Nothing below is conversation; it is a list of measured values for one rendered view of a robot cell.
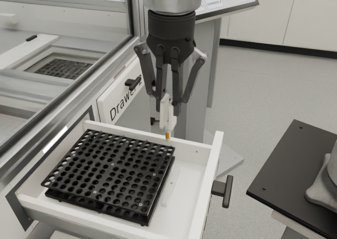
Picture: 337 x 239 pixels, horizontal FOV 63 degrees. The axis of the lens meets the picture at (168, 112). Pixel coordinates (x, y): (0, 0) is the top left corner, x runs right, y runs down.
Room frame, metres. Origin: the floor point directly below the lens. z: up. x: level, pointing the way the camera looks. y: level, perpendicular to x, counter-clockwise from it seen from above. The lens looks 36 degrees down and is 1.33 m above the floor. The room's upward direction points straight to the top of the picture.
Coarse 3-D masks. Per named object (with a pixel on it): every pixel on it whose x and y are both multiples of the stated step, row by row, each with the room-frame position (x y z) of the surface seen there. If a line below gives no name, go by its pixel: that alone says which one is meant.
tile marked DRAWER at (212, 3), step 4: (208, 0) 1.24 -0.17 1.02; (212, 0) 1.25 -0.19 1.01; (216, 0) 1.26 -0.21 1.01; (220, 0) 1.27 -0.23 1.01; (208, 4) 1.22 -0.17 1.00; (212, 4) 1.23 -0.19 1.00; (216, 4) 1.25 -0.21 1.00; (220, 4) 1.26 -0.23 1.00; (208, 8) 1.21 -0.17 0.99; (212, 8) 1.22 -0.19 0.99
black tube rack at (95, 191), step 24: (96, 144) 0.46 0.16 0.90; (120, 144) 0.49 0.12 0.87; (144, 144) 0.46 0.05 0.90; (72, 168) 0.39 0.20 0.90; (96, 168) 0.39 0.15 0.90; (120, 168) 0.39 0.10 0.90; (144, 168) 0.41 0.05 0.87; (168, 168) 0.41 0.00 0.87; (48, 192) 0.35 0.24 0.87; (72, 192) 0.33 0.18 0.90; (96, 192) 0.33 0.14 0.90; (120, 192) 0.33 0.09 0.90; (144, 192) 0.33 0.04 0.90; (120, 216) 0.30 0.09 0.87; (144, 216) 0.30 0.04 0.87
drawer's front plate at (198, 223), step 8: (216, 136) 0.45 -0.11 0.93; (216, 144) 0.43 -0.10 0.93; (216, 152) 0.40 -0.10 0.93; (208, 160) 0.38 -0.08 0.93; (216, 160) 0.38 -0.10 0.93; (208, 168) 0.36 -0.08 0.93; (216, 168) 0.39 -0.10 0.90; (208, 176) 0.34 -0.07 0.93; (208, 184) 0.32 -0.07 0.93; (200, 192) 0.30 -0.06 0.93; (208, 192) 0.30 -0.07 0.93; (200, 200) 0.29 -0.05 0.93; (208, 200) 0.29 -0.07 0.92; (200, 208) 0.27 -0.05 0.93; (200, 216) 0.26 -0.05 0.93; (192, 224) 0.24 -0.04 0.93; (200, 224) 0.24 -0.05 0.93; (192, 232) 0.23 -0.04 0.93; (200, 232) 0.23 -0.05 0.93
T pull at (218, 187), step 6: (216, 180) 0.35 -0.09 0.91; (228, 180) 0.34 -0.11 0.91; (216, 186) 0.33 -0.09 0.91; (222, 186) 0.33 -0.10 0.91; (228, 186) 0.33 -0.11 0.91; (216, 192) 0.32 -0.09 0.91; (222, 192) 0.32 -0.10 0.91; (228, 192) 0.32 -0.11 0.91; (228, 198) 0.30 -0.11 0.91; (222, 204) 0.29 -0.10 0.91; (228, 204) 0.29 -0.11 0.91
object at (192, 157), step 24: (72, 144) 0.50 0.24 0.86; (168, 144) 0.48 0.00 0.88; (192, 144) 0.46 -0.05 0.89; (48, 168) 0.41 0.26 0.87; (192, 168) 0.44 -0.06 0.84; (24, 192) 0.34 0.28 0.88; (192, 192) 0.37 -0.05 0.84; (48, 216) 0.30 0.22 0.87; (72, 216) 0.28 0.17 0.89; (96, 216) 0.28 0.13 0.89; (168, 216) 0.32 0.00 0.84; (192, 216) 0.32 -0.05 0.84
